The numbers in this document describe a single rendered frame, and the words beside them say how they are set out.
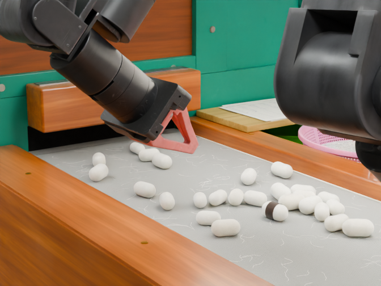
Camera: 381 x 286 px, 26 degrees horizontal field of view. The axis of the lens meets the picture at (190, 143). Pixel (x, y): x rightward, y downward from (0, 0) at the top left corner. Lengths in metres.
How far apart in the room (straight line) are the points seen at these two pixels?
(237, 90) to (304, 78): 1.10
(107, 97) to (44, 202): 0.24
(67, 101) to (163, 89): 0.44
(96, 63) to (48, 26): 0.07
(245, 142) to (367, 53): 0.93
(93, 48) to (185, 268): 0.24
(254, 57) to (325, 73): 1.14
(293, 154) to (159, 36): 0.35
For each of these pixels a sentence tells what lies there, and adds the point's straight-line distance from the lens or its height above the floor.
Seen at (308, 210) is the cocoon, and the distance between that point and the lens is 1.08.
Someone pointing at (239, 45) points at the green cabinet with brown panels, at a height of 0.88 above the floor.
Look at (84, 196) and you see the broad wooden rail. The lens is 1.07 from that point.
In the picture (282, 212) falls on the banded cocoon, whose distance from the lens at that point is 1.05.
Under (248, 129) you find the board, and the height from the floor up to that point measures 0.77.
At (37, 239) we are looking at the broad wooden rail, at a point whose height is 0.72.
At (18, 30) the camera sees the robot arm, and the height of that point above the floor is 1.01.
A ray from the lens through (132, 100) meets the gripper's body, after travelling 0.87.
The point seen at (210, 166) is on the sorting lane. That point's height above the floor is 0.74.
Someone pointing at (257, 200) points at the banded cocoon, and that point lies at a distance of 1.10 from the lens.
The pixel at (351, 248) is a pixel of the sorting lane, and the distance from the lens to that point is 0.98.
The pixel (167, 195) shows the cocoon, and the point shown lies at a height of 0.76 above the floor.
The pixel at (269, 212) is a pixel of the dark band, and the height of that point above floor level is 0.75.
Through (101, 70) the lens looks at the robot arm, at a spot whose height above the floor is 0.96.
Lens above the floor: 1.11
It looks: 15 degrees down
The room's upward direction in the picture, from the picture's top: straight up
